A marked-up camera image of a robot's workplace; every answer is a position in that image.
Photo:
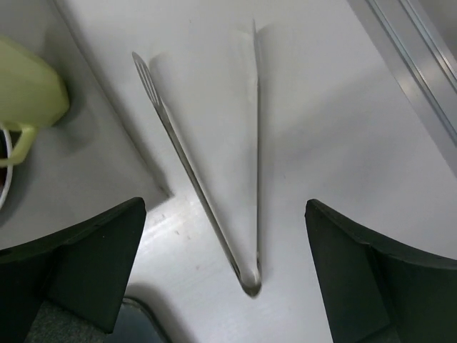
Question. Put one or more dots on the white plate teal rim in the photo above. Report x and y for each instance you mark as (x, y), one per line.
(6, 171)

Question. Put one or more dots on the aluminium rail right side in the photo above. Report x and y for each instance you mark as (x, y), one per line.
(417, 57)

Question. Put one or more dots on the steel serving tongs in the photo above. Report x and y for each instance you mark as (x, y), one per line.
(250, 284)

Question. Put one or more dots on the pale green mug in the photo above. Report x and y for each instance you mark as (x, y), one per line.
(33, 97)

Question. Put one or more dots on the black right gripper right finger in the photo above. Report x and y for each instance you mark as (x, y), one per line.
(376, 289)

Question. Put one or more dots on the grey placemat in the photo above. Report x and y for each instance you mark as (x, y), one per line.
(87, 163)

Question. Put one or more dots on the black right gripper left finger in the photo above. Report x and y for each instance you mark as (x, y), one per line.
(68, 286)

